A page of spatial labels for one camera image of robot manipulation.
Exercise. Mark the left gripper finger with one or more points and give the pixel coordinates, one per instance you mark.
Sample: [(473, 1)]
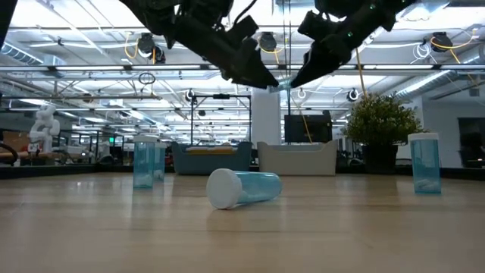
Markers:
[(257, 68), (250, 83)]

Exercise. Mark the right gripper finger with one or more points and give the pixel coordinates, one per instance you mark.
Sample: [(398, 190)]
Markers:
[(322, 70), (308, 66)]

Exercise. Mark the blue pill bottle white cap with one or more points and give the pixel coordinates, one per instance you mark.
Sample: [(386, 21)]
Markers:
[(242, 187), (161, 163), (144, 167), (282, 85), (424, 167)]

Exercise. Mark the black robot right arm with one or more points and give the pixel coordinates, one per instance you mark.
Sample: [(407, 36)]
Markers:
[(379, 11)]

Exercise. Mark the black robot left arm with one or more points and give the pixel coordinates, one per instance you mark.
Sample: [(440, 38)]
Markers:
[(159, 11)]

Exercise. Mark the teal plastic bin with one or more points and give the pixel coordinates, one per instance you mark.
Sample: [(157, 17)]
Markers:
[(212, 163)]

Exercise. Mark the white plastic bin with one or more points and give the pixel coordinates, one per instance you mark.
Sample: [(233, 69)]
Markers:
[(297, 159)]

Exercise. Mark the black monitor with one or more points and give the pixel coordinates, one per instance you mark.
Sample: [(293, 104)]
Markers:
[(307, 129)]

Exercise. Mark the green potted plant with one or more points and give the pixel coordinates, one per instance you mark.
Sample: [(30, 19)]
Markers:
[(380, 125)]

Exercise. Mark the brown cardboard box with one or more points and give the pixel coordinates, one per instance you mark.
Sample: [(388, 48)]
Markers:
[(15, 140)]

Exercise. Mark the black background rig frame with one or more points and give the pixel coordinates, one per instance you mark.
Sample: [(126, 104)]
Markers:
[(221, 96)]

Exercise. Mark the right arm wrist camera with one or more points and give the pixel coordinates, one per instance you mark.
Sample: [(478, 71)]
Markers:
[(314, 24)]

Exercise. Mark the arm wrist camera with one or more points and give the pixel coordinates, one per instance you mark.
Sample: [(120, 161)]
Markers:
[(314, 24), (246, 27)]

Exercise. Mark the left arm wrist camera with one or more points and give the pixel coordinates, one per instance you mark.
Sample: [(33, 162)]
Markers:
[(246, 27)]

